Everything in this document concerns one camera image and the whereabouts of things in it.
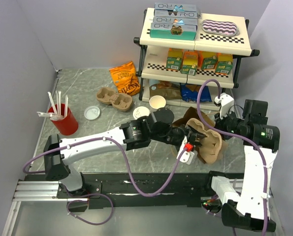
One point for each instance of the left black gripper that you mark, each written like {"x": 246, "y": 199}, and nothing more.
{"x": 191, "y": 134}

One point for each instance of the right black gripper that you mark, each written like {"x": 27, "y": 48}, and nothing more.
{"x": 219, "y": 123}

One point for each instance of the brown paper bag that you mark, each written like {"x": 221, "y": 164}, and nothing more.
{"x": 190, "y": 113}

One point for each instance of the white paper coffee cup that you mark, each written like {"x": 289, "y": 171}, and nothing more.
{"x": 141, "y": 113}

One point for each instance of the white plastic cup lid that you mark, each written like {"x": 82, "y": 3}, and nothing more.
{"x": 141, "y": 111}

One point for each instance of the brown cardboard cup carrier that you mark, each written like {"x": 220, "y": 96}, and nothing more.
{"x": 212, "y": 146}

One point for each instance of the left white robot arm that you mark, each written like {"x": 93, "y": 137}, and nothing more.
{"x": 60, "y": 154}

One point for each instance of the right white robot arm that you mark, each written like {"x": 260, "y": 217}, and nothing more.
{"x": 248, "y": 210}

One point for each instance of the blue snack bag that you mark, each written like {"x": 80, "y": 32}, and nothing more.
{"x": 189, "y": 92}

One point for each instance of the brown snack bag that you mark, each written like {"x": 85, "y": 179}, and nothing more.
{"x": 167, "y": 90}

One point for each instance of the green juice carton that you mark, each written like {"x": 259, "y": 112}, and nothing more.
{"x": 207, "y": 60}
{"x": 174, "y": 59}
{"x": 224, "y": 64}

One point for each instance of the cream three-tier shelf rack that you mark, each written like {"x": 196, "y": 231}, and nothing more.
{"x": 205, "y": 50}

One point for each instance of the orange kettle chips bag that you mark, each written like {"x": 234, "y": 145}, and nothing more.
{"x": 125, "y": 79}

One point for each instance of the purple wavy pattern pouch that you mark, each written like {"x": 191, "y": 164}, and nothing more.
{"x": 223, "y": 28}

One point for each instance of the teal front R&O box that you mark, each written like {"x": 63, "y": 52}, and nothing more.
{"x": 173, "y": 31}

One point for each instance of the grey back R&O box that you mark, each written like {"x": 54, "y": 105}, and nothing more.
{"x": 178, "y": 10}

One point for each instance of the red straw holder cup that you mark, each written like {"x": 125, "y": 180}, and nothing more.
{"x": 68, "y": 125}

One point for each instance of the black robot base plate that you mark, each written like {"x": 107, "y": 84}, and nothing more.
{"x": 116, "y": 189}

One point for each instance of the aluminium rail frame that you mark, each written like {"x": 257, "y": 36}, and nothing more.
{"x": 32, "y": 191}

